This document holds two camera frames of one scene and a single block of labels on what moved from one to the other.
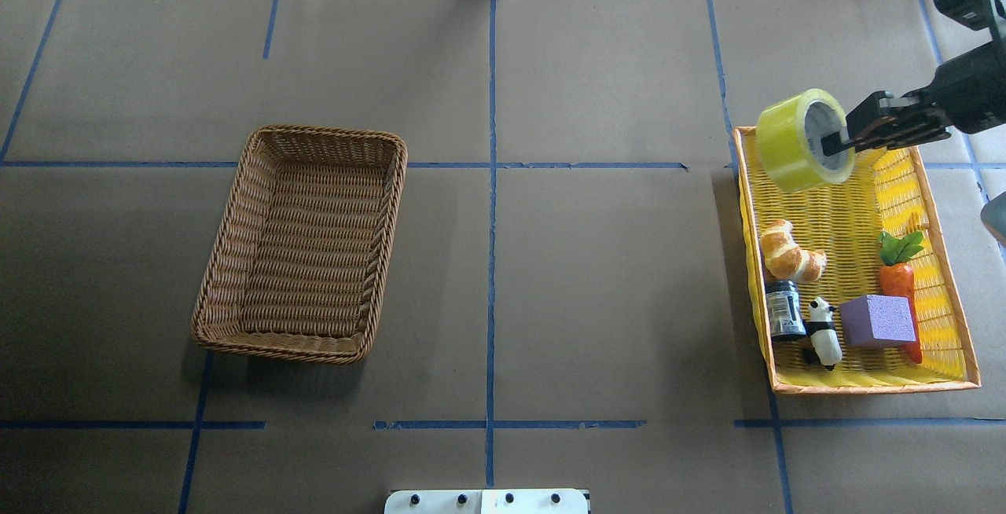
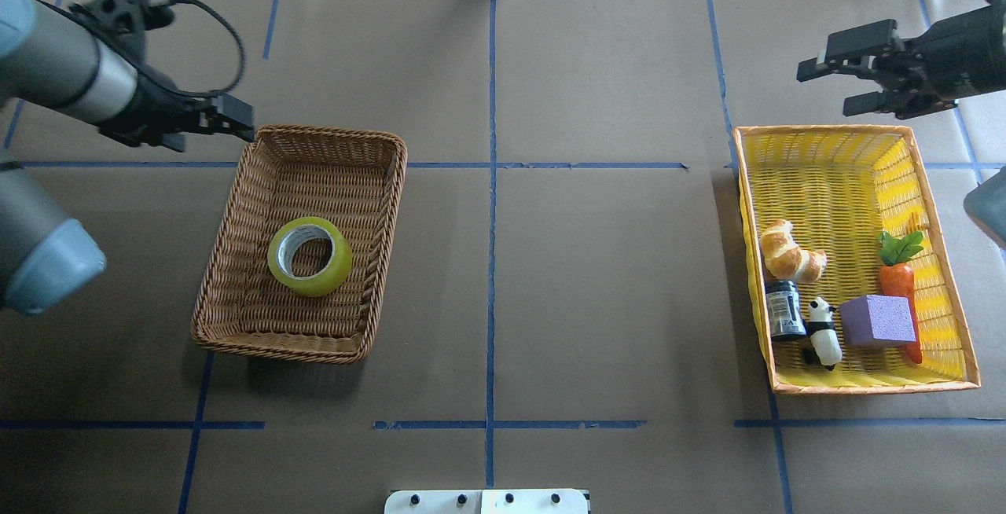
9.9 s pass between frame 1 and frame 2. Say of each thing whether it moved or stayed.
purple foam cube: stayed
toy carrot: stayed
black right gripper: moved
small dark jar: stayed
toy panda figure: stayed
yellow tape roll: moved
